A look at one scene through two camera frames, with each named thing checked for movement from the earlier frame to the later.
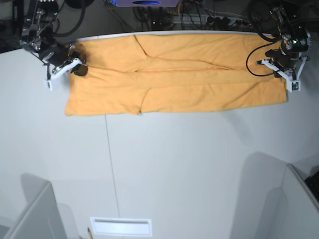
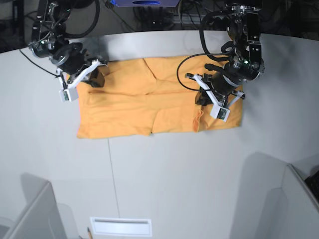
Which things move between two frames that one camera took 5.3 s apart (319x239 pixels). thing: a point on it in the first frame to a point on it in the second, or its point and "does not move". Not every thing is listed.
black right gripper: [58, 54] does not move
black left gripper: [286, 61] to [220, 84]
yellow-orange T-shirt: [128, 74] to [148, 95]
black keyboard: [312, 181] does not move
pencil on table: [89, 233] does not move
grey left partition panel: [41, 218] does not move
